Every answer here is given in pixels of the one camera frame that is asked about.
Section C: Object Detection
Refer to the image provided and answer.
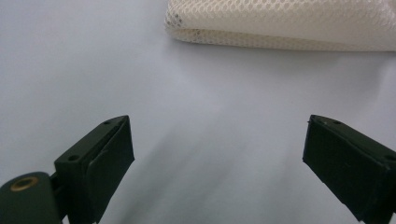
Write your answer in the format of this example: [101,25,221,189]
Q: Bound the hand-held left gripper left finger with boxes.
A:
[54,115,135,224]

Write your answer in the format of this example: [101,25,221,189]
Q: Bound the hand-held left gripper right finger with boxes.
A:
[302,114,396,224]

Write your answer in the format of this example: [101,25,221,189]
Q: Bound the white mesh laundry bag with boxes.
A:
[163,0,396,52]

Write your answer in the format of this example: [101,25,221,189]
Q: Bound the light blue table mat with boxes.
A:
[0,0,396,224]

